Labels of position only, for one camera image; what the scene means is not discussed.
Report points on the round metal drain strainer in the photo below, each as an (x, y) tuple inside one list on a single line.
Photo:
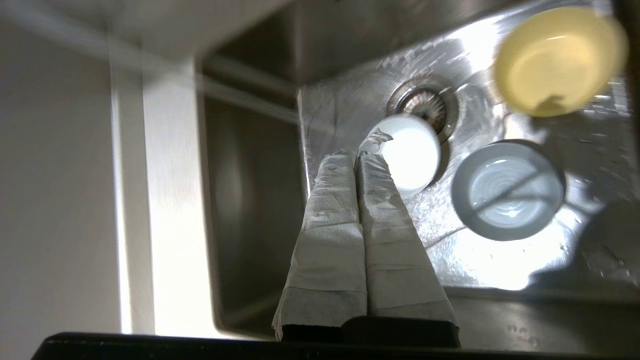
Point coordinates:
[(425, 102)]

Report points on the white bowl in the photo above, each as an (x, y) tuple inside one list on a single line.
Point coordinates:
[(412, 155)]

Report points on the stainless steel sink basin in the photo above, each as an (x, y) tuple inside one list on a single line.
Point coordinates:
[(500, 260)]

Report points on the grey bowl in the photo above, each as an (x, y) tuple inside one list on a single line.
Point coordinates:
[(507, 192)]

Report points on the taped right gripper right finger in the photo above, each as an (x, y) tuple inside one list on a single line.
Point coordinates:
[(395, 260)]

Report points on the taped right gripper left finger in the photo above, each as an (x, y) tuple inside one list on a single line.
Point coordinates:
[(330, 250)]

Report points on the running water stream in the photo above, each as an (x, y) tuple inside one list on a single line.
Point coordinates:
[(240, 92)]

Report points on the yellow bowl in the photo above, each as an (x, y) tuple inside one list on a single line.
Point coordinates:
[(555, 60)]

